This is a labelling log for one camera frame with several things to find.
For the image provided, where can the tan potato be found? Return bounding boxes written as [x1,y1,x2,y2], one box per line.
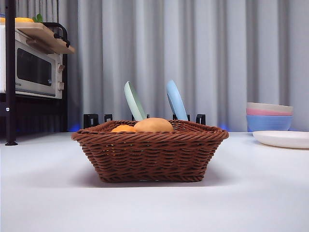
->
[133,117,174,133]

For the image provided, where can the orange corn cob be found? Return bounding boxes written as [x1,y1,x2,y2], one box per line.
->
[111,125,138,133]

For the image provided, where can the brown wicker basket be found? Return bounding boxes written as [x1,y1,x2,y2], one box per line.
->
[70,119,230,183]

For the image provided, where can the pale green plate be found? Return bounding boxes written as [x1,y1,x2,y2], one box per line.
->
[124,80,147,121]

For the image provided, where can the light blue plate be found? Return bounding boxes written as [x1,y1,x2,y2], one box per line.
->
[166,79,189,122]

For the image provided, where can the black dish rack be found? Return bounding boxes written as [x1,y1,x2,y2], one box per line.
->
[83,113,207,130]

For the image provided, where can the grey pleated curtain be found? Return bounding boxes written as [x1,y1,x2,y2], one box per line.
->
[14,0,309,133]

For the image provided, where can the pink bowl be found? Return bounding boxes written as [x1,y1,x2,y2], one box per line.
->
[246,107,294,117]

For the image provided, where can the blue bowl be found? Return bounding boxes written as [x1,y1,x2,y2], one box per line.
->
[246,114,294,132]

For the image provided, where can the beige bowl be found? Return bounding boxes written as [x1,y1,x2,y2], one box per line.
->
[246,101,295,113]

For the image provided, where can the white plate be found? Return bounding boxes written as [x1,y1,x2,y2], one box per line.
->
[252,130,309,149]

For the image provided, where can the white microwave oven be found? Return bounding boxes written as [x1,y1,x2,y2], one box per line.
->
[0,24,66,100]

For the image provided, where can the wooden cutting board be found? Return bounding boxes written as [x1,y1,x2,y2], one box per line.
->
[14,22,76,55]

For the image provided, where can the yellow food item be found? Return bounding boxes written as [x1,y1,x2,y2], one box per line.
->
[0,16,35,24]

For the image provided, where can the black metal shelf frame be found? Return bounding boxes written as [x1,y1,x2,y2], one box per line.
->
[0,0,71,146]

